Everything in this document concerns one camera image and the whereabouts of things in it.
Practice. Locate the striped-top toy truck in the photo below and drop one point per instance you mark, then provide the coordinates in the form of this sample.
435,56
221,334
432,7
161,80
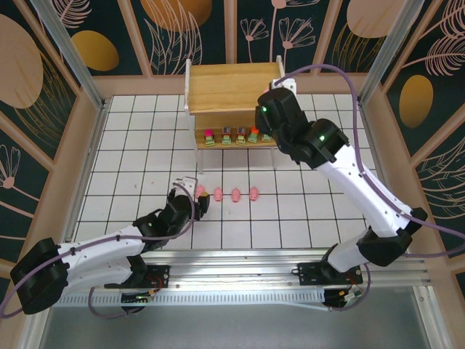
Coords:
240,136
226,137

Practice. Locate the pink-top toy truck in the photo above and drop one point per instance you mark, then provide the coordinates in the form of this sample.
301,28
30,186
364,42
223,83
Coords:
209,138

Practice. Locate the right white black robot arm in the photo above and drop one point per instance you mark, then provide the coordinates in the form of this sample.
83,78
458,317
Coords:
356,189

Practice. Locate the wooden shelf with white legs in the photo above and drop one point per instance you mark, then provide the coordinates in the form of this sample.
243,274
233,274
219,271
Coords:
225,87

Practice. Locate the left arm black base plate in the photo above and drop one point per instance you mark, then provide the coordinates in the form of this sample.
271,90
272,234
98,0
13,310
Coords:
161,272

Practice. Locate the long aluminium mounting rail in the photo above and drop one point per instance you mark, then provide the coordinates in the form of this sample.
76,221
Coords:
236,269

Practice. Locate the aluminium frame post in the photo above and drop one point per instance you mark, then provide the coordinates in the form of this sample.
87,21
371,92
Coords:
72,54
386,54

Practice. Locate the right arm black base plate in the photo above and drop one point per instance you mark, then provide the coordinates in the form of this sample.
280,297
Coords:
309,274

